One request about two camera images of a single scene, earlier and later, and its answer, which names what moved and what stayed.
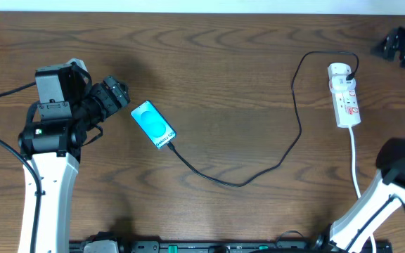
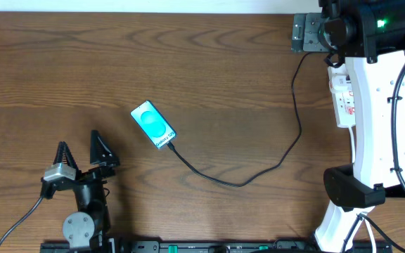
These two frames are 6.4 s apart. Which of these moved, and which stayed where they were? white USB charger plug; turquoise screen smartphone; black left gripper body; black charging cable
Moved: black left gripper body
Stayed: white USB charger plug; turquoise screen smartphone; black charging cable
